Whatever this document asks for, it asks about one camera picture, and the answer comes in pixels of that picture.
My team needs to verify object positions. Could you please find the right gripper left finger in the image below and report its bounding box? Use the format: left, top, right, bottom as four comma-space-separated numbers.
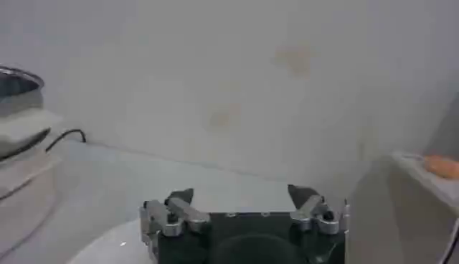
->
139, 188, 211, 247

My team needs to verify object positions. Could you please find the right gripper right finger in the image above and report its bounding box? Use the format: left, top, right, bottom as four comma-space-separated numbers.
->
287, 184, 340, 235

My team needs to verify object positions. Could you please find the round glass lid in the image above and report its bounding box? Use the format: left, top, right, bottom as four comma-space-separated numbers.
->
0, 64, 45, 91

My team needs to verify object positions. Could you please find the white round plate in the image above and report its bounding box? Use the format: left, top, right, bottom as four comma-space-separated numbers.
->
66, 218, 151, 264

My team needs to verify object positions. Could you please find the small orange object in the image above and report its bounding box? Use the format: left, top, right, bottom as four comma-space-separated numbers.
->
422, 154, 459, 180

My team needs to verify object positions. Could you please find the white electric cooker pot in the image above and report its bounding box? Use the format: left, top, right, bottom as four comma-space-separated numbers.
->
0, 106, 64, 202

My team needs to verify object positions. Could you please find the black cooker power cord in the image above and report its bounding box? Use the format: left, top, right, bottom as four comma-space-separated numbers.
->
45, 128, 87, 154

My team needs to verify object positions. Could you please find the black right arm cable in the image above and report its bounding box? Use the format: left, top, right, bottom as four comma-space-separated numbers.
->
438, 217, 459, 264

